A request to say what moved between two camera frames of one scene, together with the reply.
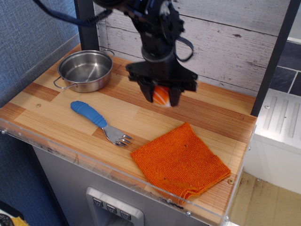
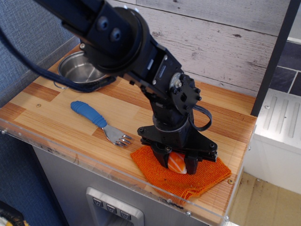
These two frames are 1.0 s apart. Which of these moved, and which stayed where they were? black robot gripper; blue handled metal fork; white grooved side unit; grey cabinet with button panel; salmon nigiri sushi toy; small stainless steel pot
Moved: black robot gripper; salmon nigiri sushi toy
Stayed: small stainless steel pot; blue handled metal fork; white grooved side unit; grey cabinet with button panel
